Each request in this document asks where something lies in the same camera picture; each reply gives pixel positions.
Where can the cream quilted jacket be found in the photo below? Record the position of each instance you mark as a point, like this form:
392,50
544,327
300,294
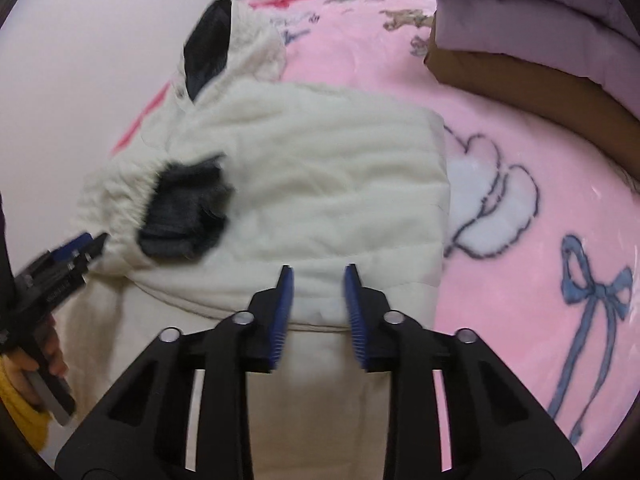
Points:
321,177

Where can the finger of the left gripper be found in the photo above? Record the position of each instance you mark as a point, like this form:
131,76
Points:
90,253
72,248

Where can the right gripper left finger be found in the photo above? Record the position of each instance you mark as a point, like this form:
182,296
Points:
250,341

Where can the yellow sleeve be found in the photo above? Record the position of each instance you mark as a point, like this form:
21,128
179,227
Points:
33,423

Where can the brown folded garment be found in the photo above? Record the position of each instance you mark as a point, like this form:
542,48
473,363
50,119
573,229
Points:
575,103

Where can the pink patterned blanket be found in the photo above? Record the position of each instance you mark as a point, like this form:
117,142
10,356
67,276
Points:
543,243

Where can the lilac folded garment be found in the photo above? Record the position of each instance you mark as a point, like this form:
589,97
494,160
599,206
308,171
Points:
545,33

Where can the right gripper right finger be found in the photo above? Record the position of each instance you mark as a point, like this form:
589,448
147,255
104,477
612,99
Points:
389,341

